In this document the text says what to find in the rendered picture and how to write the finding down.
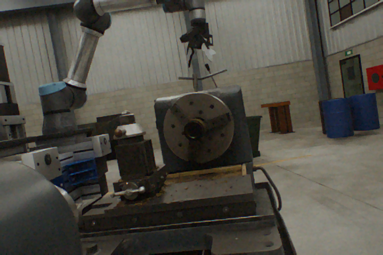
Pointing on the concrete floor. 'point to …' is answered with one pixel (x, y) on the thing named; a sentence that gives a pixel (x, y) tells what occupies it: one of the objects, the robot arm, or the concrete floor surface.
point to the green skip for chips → (252, 123)
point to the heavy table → (280, 116)
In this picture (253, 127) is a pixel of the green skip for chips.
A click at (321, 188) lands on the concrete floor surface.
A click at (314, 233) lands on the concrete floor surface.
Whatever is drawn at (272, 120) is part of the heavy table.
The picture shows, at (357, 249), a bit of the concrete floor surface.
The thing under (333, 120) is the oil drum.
